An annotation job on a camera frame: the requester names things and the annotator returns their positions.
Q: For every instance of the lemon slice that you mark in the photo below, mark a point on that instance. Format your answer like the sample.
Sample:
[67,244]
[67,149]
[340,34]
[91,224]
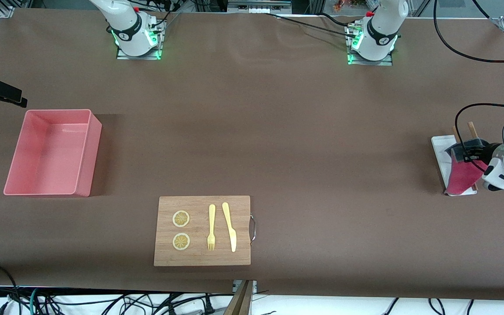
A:
[181,218]
[181,241]

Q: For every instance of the small metal bracket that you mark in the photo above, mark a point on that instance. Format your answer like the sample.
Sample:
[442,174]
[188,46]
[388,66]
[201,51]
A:
[255,286]

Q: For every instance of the yellow plastic fork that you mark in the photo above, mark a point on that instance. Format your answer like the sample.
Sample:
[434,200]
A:
[211,214]

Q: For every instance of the pink and grey cloth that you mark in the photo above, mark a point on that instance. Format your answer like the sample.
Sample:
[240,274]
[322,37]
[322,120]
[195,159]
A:
[460,177]

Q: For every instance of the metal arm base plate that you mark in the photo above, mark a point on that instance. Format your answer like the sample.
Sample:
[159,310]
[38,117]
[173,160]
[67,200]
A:
[140,57]
[370,63]

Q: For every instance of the wooden cutting board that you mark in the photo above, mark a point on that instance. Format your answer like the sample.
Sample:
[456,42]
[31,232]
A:
[197,205]

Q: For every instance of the yellow plastic knife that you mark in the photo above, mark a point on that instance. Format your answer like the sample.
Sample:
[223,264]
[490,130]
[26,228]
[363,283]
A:
[232,240]

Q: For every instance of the wooden plank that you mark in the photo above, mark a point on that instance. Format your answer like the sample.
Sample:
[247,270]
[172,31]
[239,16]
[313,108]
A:
[239,304]

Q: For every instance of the pink plastic bin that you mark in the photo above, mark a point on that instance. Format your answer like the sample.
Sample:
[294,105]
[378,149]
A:
[46,153]

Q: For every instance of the grey metal box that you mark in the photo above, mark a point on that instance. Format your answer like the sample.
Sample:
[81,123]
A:
[258,6]

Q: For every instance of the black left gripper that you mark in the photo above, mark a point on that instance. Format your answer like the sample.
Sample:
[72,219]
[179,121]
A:
[482,152]

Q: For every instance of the colourful small objects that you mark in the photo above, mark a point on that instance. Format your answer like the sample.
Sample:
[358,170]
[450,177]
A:
[341,4]

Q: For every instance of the white rectangular plate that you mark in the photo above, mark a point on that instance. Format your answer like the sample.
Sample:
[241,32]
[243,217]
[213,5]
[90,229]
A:
[442,151]

